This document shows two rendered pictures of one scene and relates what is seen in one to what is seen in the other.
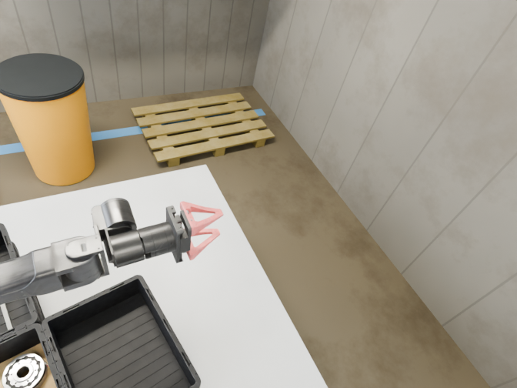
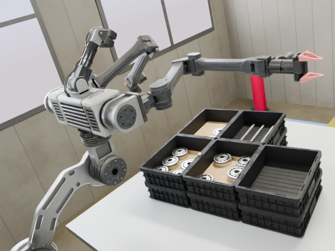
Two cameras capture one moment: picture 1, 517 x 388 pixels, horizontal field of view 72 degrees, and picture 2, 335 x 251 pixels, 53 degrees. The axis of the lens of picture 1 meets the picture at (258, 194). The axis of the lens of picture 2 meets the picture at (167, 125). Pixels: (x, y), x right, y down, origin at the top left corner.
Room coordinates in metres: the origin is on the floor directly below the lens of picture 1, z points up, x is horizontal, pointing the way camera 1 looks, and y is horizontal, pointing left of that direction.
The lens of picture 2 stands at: (-0.19, -1.07, 1.90)
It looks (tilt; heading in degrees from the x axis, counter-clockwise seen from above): 24 degrees down; 89
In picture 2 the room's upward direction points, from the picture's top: 15 degrees counter-clockwise
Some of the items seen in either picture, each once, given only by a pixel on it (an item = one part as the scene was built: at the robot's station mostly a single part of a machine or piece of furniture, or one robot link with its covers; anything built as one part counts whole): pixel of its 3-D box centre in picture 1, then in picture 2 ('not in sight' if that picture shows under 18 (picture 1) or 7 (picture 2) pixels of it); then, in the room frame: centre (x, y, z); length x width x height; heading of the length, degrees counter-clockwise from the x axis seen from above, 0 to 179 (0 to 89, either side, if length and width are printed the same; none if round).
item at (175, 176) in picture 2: not in sight; (178, 154); (-0.15, 0.65, 0.92); 0.40 x 0.30 x 0.02; 48
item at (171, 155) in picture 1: (203, 126); not in sight; (2.46, 0.62, 0.05); 1.08 x 0.72 x 0.10; 129
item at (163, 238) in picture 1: (161, 239); (292, 66); (0.36, 0.15, 1.45); 0.07 x 0.07 x 0.10; 38
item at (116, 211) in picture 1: (103, 236); (275, 63); (0.33, 0.25, 1.45); 0.12 x 0.11 x 0.09; 128
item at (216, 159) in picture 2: not in sight; (222, 158); (0.09, 0.58, 0.86); 0.10 x 0.10 x 0.01
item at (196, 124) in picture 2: not in sight; (211, 129); (0.12, 0.95, 0.87); 0.40 x 0.30 x 0.11; 48
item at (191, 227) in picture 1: (198, 222); (310, 62); (0.40, 0.09, 1.47); 0.09 x 0.07 x 0.07; 128
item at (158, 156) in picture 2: not in sight; (180, 161); (-0.15, 0.65, 0.87); 0.40 x 0.30 x 0.11; 48
